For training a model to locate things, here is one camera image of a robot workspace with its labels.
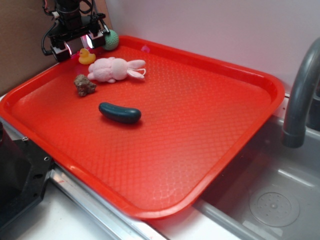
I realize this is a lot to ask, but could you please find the brown rock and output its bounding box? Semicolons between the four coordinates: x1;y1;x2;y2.
73;74;97;97

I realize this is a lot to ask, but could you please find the pink plush bunny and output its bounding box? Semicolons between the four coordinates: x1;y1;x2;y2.
87;57;146;84

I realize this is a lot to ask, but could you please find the yellow rubber duck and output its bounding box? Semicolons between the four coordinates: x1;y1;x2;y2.
78;48;96;65

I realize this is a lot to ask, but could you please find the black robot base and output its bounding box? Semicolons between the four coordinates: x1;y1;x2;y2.
0;124;53;231

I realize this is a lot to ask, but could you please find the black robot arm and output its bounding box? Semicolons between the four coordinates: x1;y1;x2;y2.
41;0;110;63

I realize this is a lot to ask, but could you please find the grey sink basin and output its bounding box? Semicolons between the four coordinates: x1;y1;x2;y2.
194;117;320;240

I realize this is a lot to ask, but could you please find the grey faucet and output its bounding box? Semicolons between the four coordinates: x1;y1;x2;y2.
281;38;320;148

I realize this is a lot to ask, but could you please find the red plastic tray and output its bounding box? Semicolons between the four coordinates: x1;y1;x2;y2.
0;36;285;220

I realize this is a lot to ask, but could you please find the dark green toy cucumber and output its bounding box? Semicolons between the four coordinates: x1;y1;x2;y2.
98;102;142;124

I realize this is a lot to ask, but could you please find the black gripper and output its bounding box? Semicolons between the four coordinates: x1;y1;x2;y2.
48;12;106;62

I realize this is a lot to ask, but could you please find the green crocheted ball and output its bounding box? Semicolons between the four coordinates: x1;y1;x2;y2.
102;29;120;51

